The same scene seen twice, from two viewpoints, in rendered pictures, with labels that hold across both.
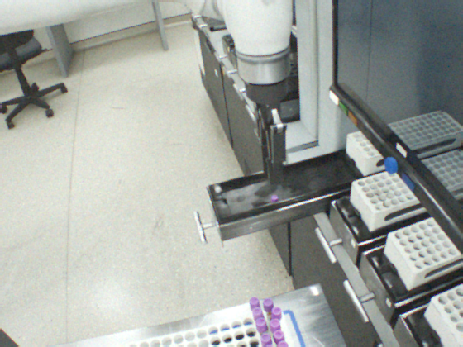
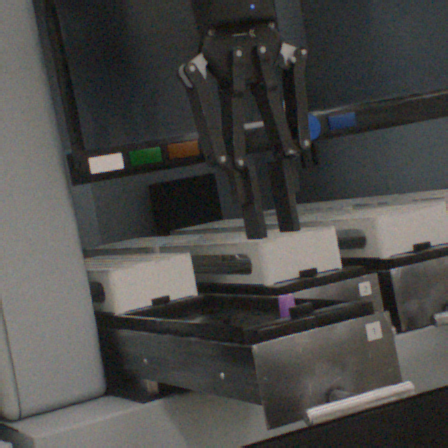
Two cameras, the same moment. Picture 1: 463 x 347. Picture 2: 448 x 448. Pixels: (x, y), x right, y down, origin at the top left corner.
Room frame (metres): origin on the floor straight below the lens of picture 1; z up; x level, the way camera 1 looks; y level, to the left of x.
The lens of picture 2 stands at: (1.00, 0.98, 0.96)
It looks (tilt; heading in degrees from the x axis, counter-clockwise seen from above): 3 degrees down; 253
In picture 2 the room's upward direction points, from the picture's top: 10 degrees counter-clockwise
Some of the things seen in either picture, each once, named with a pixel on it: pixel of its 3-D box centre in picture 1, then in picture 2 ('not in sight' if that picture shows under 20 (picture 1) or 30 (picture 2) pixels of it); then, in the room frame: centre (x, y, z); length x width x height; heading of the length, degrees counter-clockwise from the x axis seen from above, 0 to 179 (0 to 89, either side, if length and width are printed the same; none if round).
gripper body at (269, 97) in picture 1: (267, 97); (238, 36); (0.64, -0.08, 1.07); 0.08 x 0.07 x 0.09; 9
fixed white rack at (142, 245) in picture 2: not in sight; (148, 262); (0.62, -0.71, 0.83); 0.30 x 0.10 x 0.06; 99
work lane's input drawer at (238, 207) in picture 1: (341, 177); (176, 338); (0.71, -0.26, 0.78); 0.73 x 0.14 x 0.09; 99
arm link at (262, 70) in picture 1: (264, 60); not in sight; (0.64, -0.08, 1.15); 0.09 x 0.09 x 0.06
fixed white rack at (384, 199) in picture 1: (418, 188); (244, 261); (0.57, -0.40, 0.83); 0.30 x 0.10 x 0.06; 99
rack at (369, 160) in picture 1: (406, 142); (110, 286); (0.73, -0.44, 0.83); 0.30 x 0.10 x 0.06; 99
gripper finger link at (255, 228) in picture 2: (269, 159); (250, 202); (0.65, -0.08, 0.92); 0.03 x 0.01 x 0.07; 99
